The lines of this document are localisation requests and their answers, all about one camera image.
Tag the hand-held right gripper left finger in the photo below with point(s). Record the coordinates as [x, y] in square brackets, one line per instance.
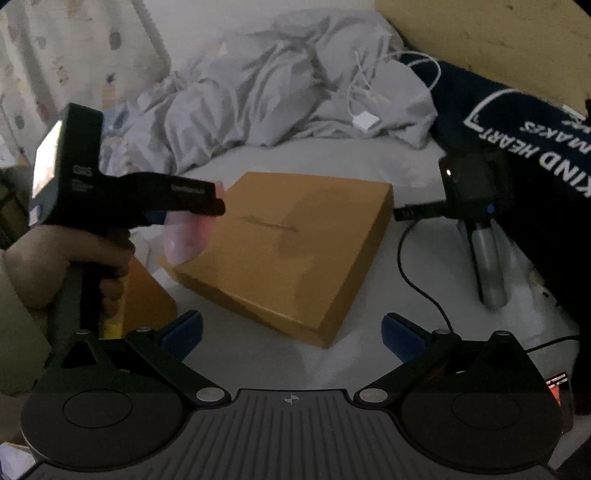
[184, 330]

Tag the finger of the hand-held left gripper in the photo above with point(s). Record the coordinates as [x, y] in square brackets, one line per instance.
[198, 196]

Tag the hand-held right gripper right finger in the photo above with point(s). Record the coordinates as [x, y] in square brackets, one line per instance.
[400, 334]

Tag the pink rounded cap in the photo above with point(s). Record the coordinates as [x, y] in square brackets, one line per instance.
[184, 240]

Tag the brown cardboard box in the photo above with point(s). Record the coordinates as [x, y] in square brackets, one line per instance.
[147, 300]

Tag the brown cardboard box lid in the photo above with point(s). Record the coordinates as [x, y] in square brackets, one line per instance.
[286, 258]

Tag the person's left forearm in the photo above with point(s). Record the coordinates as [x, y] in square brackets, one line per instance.
[16, 337]

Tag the person's left hand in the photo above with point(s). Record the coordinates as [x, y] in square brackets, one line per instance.
[41, 263]

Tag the light blue printed bed sheet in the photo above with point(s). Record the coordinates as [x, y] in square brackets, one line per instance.
[415, 318]

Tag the grey crumpled duvet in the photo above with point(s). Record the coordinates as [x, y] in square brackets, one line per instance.
[258, 97]

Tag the pineapple print curtain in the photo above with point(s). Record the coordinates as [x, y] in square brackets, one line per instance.
[60, 60]

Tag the printed carton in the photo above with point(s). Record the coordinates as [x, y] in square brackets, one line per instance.
[556, 390]

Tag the white charger plug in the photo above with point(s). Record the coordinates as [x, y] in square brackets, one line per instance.
[365, 121]

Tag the dark blue printed garment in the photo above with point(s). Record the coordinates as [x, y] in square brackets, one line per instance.
[545, 152]

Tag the wooden headboard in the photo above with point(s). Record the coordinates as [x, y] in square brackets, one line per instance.
[498, 37]

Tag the black camera on grey tripod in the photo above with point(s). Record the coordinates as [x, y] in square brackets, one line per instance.
[480, 194]

